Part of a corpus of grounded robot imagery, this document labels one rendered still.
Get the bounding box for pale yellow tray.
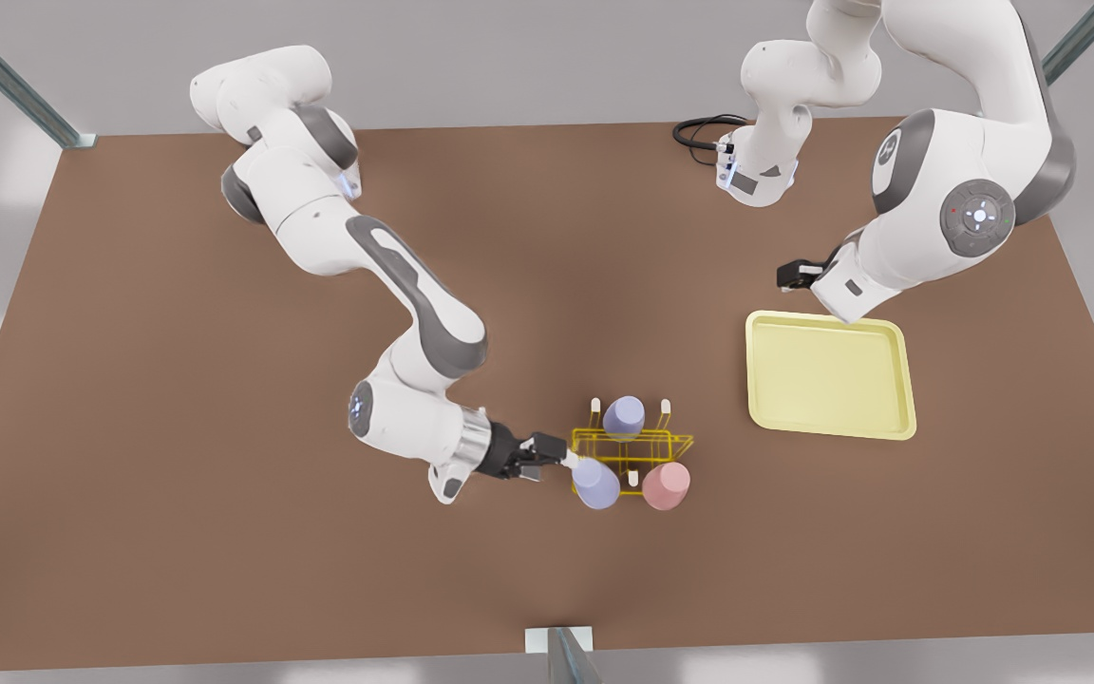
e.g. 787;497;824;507
745;310;918;442

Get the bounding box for periwinkle blue cup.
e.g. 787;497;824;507
572;458;622;511

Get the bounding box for silver frame post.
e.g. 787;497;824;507
1041;0;1094;86
524;626;603;684
0;0;98;151

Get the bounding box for yellow wire cup rack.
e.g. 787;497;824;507
570;398;696;502

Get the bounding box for pink cup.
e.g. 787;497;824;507
641;462;692;512

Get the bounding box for lavender cup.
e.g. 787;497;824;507
602;395;647;442

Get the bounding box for black cable loop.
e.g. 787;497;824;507
672;114;750;168

